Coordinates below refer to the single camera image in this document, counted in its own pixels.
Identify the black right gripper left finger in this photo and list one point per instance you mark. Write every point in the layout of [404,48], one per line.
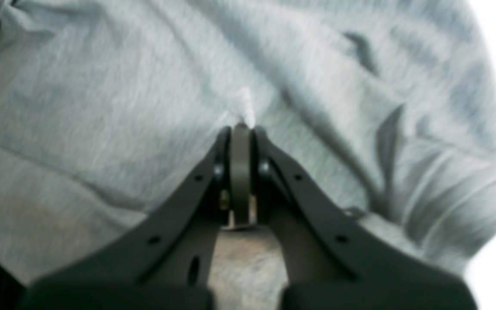
[164,263]

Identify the grey T-shirt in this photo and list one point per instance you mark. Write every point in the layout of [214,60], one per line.
[106,104]

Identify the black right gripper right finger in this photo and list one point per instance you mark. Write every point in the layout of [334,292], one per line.
[332,262]

